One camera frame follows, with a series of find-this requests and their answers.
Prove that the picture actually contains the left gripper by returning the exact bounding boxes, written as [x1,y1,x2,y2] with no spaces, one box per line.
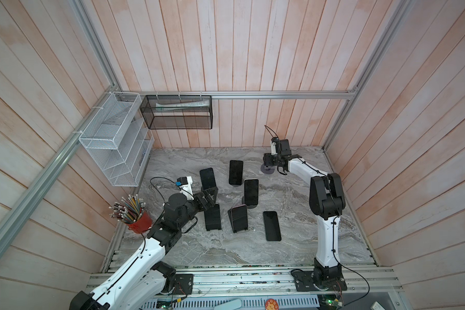
[177,187,218,229]

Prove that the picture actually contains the black phone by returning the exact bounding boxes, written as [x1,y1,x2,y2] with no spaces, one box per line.
[263,211,282,242]
[204,204,222,231]

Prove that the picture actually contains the purple phone stand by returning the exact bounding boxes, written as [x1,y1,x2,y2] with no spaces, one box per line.
[260,164,276,174]

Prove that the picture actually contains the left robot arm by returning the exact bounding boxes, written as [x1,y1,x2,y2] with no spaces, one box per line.
[69,187,218,309]

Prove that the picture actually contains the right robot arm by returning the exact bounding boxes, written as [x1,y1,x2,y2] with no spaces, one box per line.
[262,137,347,291]

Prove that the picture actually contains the blue phone back left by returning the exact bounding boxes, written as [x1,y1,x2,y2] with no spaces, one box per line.
[200,168,216,191]

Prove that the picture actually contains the green phone back centre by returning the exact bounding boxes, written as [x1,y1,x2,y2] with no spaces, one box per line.
[229,160,244,185]

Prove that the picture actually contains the red pencil cup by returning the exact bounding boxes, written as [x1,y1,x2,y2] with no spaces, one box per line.
[127,211,153,234]

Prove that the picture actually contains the bundle of pencils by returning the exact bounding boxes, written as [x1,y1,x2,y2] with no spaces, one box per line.
[109,195,146,225]

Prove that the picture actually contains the black mesh basket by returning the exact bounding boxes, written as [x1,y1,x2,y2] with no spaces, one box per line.
[139,94,213,130]

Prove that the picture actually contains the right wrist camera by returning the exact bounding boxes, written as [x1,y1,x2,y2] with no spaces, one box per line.
[271,136,279,156]

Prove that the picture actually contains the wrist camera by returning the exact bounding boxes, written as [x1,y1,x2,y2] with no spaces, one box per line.
[271,136,279,156]
[176,176,194,200]

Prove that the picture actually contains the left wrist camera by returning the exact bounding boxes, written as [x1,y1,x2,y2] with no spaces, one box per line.
[176,176,194,200]

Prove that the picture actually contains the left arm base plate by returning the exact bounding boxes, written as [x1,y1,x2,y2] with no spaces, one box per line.
[155,274,194,296]

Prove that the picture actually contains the white wire mesh shelf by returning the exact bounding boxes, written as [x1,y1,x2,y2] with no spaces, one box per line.
[80,92,154,187]

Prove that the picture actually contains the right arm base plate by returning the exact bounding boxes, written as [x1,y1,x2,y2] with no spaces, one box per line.
[290,269,347,292]

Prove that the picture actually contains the aluminium rail front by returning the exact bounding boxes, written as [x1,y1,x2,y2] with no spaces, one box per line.
[176,263,404,297]

